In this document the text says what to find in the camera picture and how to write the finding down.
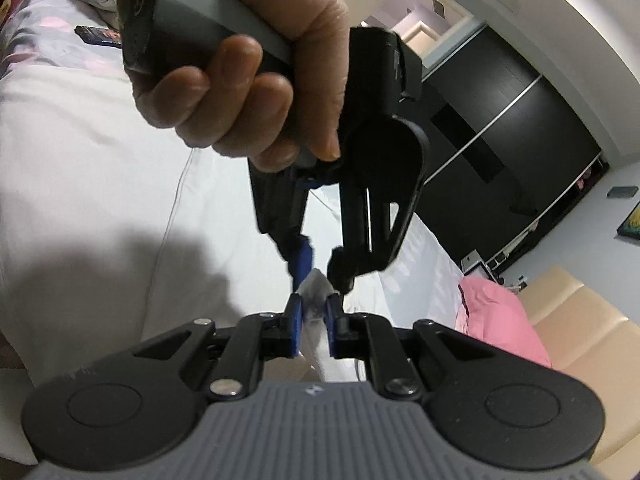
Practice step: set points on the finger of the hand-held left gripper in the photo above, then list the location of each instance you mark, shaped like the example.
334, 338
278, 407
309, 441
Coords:
300, 265
357, 240

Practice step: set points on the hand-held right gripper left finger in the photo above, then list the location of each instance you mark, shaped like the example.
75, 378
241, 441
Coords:
295, 327

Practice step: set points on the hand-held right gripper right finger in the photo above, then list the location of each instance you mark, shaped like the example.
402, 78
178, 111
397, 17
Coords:
334, 327

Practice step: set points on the white sweater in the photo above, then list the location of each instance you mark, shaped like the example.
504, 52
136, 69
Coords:
100, 185

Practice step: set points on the person's left hand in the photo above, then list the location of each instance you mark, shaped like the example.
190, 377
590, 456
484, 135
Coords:
300, 10

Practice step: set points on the white bedside table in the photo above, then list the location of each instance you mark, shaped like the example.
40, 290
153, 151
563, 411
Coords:
480, 267

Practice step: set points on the black wardrobe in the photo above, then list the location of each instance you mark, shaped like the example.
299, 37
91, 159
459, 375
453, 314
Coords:
500, 150

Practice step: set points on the pink pillow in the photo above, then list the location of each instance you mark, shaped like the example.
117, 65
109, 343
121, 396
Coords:
500, 320

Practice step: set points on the cream padded headboard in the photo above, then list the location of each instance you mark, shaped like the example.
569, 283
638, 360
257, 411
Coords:
590, 350

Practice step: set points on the smartphone with lit screen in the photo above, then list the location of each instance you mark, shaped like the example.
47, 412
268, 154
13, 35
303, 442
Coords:
100, 36

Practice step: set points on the bed with dotted grey sheet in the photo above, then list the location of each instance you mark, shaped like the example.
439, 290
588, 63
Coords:
40, 45

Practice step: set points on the dark wall plate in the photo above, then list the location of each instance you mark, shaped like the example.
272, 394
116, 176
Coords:
622, 191

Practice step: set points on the yellow field wall painting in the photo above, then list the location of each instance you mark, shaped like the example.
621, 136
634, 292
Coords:
631, 220

